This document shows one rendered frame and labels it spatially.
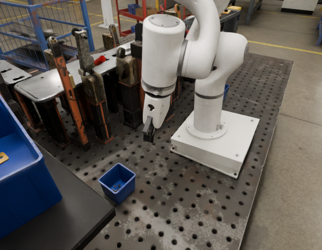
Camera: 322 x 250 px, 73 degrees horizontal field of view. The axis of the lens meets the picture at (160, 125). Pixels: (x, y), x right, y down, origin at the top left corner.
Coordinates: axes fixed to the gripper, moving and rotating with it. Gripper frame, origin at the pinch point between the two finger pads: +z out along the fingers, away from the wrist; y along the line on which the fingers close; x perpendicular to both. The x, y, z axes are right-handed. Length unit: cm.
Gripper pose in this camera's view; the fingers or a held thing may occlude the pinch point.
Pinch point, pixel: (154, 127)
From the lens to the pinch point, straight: 65.4
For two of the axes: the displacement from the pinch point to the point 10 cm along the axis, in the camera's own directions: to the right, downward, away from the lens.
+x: -9.4, -3.0, 1.6
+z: -0.9, 6.7, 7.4
